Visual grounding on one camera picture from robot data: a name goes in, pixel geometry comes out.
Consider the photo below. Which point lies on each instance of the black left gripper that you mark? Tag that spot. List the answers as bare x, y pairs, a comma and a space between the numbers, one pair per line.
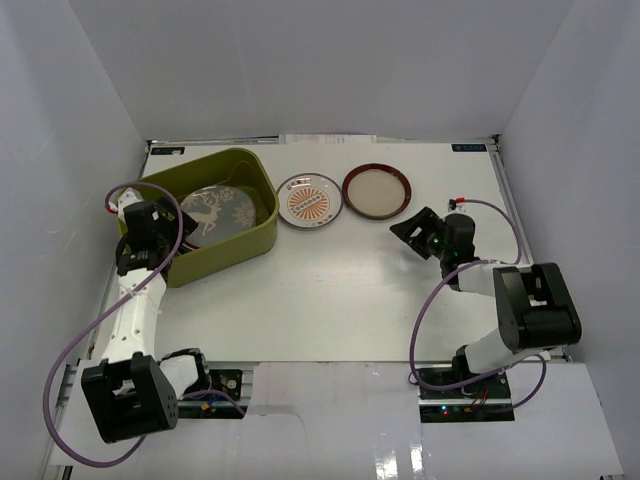
170, 220

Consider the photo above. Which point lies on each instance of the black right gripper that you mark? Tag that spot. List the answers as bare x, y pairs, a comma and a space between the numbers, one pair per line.
427, 221

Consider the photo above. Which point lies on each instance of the grey deer plate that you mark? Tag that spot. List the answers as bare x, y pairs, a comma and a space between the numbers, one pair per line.
221, 211

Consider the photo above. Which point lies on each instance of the white orange sunburst plate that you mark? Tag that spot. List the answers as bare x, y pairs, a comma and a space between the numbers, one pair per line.
309, 201

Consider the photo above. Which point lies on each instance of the white plate red green rim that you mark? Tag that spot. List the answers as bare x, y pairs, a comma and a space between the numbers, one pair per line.
186, 247

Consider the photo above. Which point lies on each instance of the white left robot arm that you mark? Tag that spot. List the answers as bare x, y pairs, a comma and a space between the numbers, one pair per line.
130, 393

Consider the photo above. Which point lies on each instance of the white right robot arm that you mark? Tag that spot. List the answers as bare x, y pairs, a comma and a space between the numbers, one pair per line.
534, 308

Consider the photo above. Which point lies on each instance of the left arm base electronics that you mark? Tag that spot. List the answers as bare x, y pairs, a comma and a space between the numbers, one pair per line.
227, 395

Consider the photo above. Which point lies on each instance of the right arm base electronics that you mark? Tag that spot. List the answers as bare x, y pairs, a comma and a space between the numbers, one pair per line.
486, 401

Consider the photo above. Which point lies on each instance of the olive green plastic bin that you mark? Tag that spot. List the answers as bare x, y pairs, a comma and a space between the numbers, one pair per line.
235, 167

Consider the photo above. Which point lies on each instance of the dark red cream plate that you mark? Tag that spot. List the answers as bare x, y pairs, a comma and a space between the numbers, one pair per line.
376, 191

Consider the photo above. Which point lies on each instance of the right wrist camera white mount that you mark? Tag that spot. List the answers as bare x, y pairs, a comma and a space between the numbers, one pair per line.
454, 203

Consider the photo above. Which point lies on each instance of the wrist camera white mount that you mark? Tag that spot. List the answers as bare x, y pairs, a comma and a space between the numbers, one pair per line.
454, 203
127, 197

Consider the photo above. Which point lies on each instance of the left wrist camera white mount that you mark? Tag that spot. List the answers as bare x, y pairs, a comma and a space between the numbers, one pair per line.
127, 197

